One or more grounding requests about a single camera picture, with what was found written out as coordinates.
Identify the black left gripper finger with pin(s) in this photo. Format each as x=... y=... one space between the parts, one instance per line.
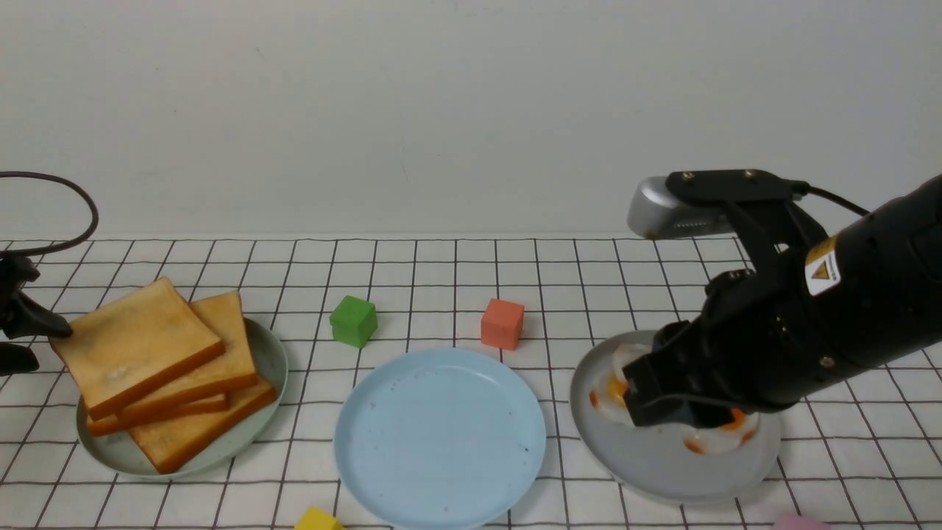
x=17 y=359
x=22 y=316

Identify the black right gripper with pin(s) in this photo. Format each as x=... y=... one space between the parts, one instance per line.
x=749 y=349

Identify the fried egg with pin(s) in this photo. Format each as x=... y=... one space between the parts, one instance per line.
x=625 y=354
x=607 y=397
x=723 y=439

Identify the toast slice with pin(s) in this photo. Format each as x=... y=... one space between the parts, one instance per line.
x=231 y=370
x=123 y=351
x=116 y=422
x=170 y=445

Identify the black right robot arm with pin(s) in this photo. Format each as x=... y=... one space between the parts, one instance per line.
x=833 y=290

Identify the grey plate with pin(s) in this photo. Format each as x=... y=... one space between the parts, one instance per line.
x=653 y=461

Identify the light green plate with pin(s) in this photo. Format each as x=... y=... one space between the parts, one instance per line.
x=120 y=454

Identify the orange-red cube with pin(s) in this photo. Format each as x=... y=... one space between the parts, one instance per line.
x=502 y=324

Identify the pink block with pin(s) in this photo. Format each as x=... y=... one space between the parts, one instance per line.
x=792 y=521

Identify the light blue plate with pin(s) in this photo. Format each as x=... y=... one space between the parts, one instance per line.
x=440 y=439

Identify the green cube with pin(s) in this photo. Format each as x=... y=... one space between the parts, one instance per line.
x=354 y=321

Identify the yellow cube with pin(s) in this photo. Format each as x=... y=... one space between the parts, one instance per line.
x=317 y=519

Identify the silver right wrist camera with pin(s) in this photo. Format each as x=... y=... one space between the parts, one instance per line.
x=655 y=213

